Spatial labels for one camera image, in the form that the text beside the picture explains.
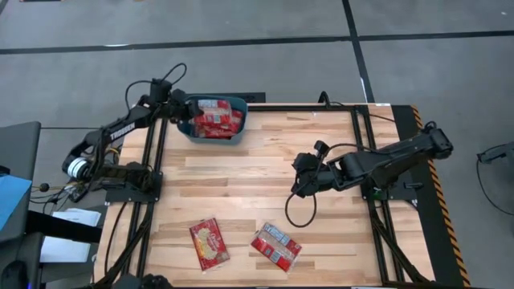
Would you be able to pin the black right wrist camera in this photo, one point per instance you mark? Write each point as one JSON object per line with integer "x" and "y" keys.
{"x": 321, "y": 148}

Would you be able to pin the black yellow hazard strip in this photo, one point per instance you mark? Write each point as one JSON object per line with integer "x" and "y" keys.
{"x": 435, "y": 229}

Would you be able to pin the white paper sheets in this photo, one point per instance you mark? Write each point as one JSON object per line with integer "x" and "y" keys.
{"x": 68, "y": 249}

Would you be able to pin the small black ball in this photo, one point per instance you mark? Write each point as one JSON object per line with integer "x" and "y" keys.
{"x": 44, "y": 187}

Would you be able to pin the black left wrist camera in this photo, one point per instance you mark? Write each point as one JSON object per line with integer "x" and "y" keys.
{"x": 161, "y": 90}

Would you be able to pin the teal plastic basket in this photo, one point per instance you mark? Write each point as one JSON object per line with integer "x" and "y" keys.
{"x": 239, "y": 134}

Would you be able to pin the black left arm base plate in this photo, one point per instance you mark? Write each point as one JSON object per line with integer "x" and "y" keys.
{"x": 128, "y": 194}

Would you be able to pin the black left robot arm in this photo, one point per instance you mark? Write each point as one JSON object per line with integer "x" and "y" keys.
{"x": 124, "y": 130}

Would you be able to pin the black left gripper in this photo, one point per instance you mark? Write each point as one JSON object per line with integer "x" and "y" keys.
{"x": 180, "y": 106}

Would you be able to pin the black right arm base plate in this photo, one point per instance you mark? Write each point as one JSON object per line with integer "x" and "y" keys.
{"x": 401, "y": 194}

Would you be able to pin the blue cloth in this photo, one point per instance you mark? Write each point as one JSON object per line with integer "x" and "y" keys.
{"x": 12, "y": 200}

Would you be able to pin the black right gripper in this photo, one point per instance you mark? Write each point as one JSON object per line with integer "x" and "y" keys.
{"x": 311, "y": 174}

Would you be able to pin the black aluminium table frame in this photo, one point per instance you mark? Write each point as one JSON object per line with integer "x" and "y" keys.
{"x": 281, "y": 108}

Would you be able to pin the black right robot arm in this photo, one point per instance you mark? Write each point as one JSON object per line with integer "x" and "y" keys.
{"x": 385, "y": 162}

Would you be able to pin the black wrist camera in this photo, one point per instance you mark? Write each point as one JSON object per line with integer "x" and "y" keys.
{"x": 321, "y": 148}
{"x": 161, "y": 90}

